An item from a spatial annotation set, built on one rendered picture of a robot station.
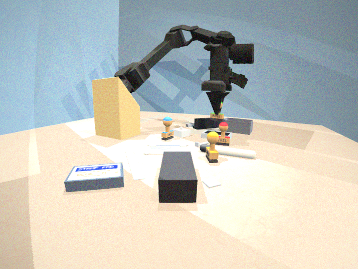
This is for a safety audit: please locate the rubber stamp with red knob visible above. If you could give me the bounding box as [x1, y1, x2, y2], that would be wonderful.
[215, 122, 230, 146]

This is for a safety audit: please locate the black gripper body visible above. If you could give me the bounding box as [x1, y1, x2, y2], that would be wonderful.
[201, 63, 232, 93]

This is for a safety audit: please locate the wooden rubber stamp with blue top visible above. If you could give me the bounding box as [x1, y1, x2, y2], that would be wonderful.
[161, 117, 173, 141]

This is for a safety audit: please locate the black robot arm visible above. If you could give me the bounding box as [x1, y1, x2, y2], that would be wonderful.
[114, 25, 254, 93]

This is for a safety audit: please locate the wooden rubber stamp with yellow knob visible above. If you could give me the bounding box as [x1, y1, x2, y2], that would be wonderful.
[205, 131, 219, 163]

